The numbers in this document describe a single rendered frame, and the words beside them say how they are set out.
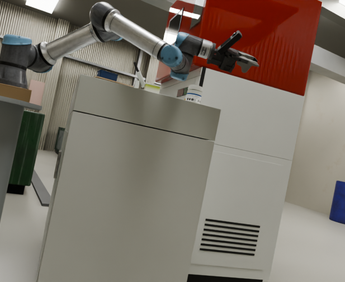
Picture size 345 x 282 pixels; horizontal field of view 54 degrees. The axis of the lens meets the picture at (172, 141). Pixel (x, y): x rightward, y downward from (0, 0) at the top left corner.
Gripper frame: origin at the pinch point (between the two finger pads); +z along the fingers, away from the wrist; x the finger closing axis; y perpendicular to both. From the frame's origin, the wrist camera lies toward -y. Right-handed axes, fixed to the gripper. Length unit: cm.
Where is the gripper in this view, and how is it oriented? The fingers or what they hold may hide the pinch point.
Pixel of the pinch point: (255, 61)
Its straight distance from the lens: 152.9
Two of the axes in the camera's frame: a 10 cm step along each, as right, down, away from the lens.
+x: -0.9, 5.5, -8.3
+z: 9.5, 2.9, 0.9
